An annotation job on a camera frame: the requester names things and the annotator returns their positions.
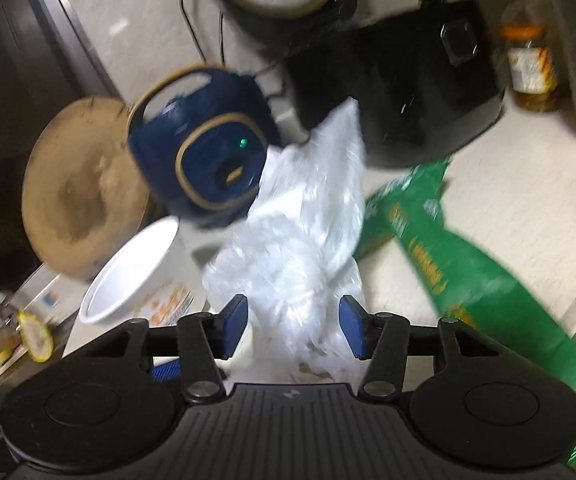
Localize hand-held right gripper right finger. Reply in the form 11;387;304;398
338;293;495;405

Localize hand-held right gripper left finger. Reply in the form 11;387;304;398
94;293;250;405

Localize white plastic bag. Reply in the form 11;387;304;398
202;97;369;382

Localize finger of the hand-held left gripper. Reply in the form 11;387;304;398
150;357;227;382

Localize white plastic bowl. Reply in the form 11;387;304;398
78;215;208;327

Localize black air fryer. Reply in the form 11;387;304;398
212;0;508;170

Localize black power cable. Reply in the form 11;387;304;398
180;0;209;67

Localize glass jar orange lid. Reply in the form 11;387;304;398
500;2;562;114

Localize small blue rice cooker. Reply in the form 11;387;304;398
126;63;281;229

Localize colourful printed boxes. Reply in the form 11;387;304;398
0;265;76;382

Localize round wooden cutting board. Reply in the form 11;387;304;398
21;95;151;282

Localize yellow rimmed round sponge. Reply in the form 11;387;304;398
16;309;55;364

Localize dark grey appliance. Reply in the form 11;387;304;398
0;0;119;283

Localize green snack packet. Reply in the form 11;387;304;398
355;157;576;467

